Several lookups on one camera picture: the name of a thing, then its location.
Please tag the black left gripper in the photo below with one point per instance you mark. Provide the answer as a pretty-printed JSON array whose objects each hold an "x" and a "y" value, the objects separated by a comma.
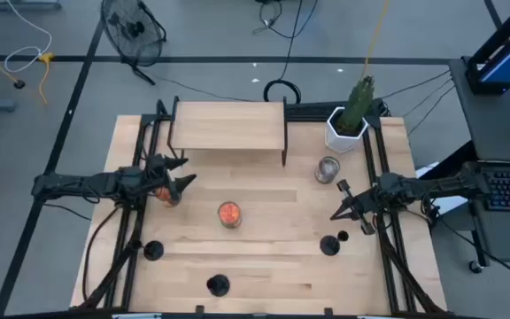
[{"x": 144, "y": 177}]

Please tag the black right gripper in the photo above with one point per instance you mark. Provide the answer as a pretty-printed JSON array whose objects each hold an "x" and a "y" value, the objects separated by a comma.
[{"x": 370, "y": 199}]

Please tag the glass candle jar orange wax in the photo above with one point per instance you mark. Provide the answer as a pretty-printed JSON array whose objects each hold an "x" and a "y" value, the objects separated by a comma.
[
  {"x": 164, "y": 195},
  {"x": 229, "y": 215}
]

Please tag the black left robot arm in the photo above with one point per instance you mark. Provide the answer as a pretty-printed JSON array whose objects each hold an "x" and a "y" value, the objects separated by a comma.
[{"x": 69, "y": 182}]

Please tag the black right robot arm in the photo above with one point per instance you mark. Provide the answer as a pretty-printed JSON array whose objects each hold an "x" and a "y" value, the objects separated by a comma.
[{"x": 436, "y": 184}]

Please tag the wooden shelf riser black legs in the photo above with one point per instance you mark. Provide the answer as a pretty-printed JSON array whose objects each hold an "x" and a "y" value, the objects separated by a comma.
[{"x": 228, "y": 126}]

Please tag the white flat box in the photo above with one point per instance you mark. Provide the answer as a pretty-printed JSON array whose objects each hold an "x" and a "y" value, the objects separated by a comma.
[{"x": 450, "y": 204}]

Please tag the green cactus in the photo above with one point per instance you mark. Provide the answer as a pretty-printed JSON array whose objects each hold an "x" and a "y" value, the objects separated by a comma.
[{"x": 357, "y": 104}]

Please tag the black floor fan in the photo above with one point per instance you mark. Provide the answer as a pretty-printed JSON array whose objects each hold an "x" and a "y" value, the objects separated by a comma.
[{"x": 133, "y": 31}]

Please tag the computer workstation cart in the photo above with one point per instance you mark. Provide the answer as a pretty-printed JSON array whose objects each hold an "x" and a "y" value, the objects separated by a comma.
[{"x": 494, "y": 124}]

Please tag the black aluminium table frame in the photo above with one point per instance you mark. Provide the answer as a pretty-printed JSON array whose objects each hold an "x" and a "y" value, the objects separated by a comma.
[{"x": 149, "y": 119}]

